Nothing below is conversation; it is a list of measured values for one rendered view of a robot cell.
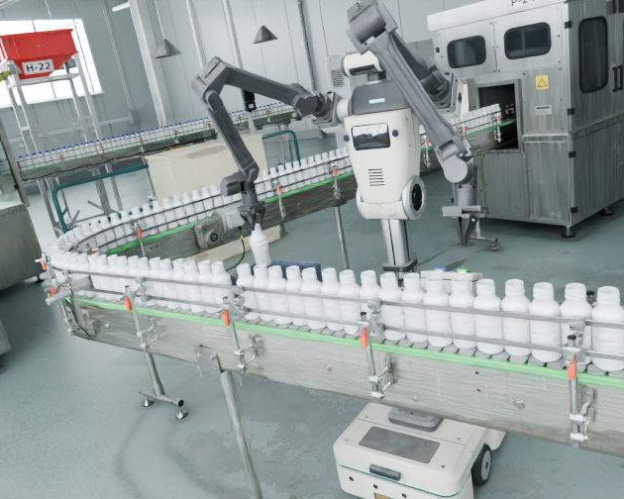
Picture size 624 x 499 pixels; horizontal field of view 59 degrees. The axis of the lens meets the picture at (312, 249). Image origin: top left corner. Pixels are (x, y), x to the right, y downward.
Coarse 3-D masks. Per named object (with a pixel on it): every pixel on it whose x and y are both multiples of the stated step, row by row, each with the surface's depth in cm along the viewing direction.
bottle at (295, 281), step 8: (288, 272) 150; (296, 272) 150; (288, 280) 151; (296, 280) 150; (288, 288) 150; (296, 288) 149; (288, 296) 151; (296, 296) 150; (296, 304) 151; (296, 312) 152; (304, 312) 152; (296, 320) 153; (304, 320) 152
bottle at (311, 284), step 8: (304, 272) 146; (312, 272) 146; (304, 280) 147; (312, 280) 146; (304, 288) 146; (312, 288) 146; (304, 304) 148; (312, 304) 147; (320, 304) 147; (312, 312) 147; (320, 312) 148; (312, 328) 149; (320, 328) 149
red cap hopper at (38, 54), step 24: (0, 48) 678; (24, 48) 682; (48, 48) 698; (72, 48) 715; (24, 72) 689; (48, 72) 706; (24, 96) 688; (72, 96) 782; (72, 120) 727; (96, 120) 744; (96, 216) 821
